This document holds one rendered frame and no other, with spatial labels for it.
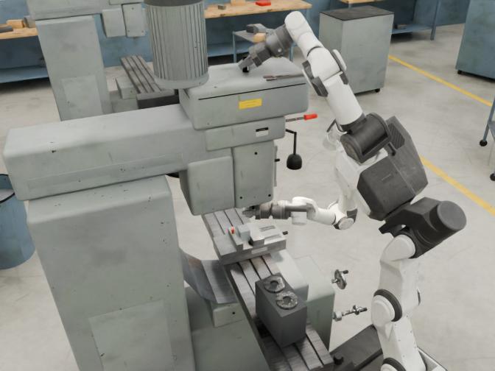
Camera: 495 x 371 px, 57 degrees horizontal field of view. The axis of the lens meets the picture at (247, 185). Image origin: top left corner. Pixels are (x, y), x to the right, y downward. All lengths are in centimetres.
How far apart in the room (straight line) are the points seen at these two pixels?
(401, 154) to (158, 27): 98
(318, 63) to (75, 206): 96
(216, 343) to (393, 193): 119
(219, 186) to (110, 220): 45
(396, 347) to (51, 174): 155
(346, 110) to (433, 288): 232
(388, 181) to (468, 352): 183
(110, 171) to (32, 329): 202
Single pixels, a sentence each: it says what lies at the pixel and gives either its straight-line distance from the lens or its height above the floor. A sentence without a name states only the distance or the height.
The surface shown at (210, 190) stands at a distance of 185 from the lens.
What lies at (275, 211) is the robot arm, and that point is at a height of 126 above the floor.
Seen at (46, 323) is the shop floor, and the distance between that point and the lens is 357.
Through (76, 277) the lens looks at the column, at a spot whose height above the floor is 127.
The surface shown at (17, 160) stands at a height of 173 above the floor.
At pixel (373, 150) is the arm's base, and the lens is 167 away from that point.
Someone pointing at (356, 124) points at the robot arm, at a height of 180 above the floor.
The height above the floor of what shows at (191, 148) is 166.
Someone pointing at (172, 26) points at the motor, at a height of 210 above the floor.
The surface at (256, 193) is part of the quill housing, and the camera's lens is 195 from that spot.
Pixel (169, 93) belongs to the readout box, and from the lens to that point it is 210.
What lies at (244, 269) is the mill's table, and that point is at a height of 91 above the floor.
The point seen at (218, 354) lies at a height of 49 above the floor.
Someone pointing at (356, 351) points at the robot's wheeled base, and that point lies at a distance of 240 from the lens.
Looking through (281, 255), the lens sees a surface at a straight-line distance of 249.
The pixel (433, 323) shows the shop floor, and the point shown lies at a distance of 344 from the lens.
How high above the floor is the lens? 247
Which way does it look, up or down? 33 degrees down
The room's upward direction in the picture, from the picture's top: 2 degrees counter-clockwise
